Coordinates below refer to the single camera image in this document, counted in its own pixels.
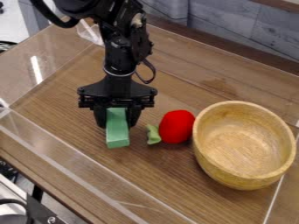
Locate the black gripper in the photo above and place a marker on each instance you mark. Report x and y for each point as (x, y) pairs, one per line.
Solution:
(116, 92)

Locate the green foam stick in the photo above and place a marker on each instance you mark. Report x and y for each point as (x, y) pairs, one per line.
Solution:
(117, 137)

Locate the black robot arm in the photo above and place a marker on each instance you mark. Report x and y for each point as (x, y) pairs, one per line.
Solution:
(121, 22)

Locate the brown wooden bowl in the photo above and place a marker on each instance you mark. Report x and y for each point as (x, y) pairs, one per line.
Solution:
(243, 144)

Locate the red plush strawberry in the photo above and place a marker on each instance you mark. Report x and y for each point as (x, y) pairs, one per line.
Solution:
(173, 129)

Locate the clear acrylic front wall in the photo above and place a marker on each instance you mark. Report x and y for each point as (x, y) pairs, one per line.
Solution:
(90, 190)

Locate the clear acrylic corner bracket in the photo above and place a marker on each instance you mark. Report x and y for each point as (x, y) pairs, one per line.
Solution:
(88, 32)

